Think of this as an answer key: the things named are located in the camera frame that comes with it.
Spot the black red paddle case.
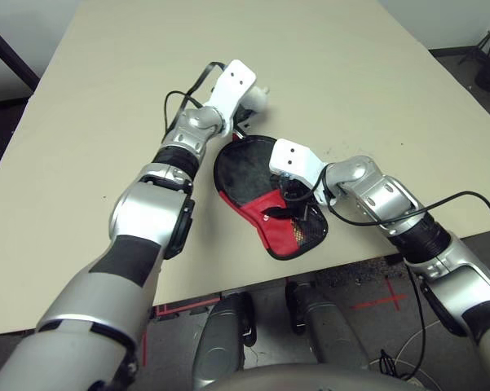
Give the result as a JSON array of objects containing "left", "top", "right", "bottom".
[{"left": 213, "top": 130, "right": 329, "bottom": 261}]

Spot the white floor cable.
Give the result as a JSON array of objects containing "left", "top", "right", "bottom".
[{"left": 373, "top": 319, "right": 442, "bottom": 382}]

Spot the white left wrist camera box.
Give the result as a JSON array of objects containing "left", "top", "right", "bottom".
[{"left": 206, "top": 59, "right": 257, "bottom": 139}]

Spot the grey robot right leg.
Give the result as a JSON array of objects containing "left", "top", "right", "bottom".
[{"left": 285, "top": 280, "right": 371, "bottom": 372}]

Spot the grey robot leg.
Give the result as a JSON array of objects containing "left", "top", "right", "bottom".
[
  {"left": 285, "top": 280, "right": 371, "bottom": 372},
  {"left": 192, "top": 292, "right": 256, "bottom": 389}
]

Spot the grey robot torso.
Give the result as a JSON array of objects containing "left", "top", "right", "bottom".
[{"left": 203, "top": 363, "right": 417, "bottom": 391}]

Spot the grey robot left leg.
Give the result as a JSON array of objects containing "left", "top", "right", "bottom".
[{"left": 192, "top": 292, "right": 256, "bottom": 389}]

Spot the black tripod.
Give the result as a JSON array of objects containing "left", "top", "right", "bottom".
[{"left": 456, "top": 14, "right": 490, "bottom": 94}]

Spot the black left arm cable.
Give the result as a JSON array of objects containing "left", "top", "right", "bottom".
[{"left": 162, "top": 60, "right": 229, "bottom": 134}]

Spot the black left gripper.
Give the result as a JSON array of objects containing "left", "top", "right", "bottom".
[{"left": 232, "top": 103, "right": 258, "bottom": 136}]

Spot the dark-framed side table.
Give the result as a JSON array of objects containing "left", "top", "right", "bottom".
[{"left": 0, "top": 14, "right": 40, "bottom": 94}]

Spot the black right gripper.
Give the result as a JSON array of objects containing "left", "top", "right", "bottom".
[{"left": 276, "top": 174, "right": 316, "bottom": 223}]

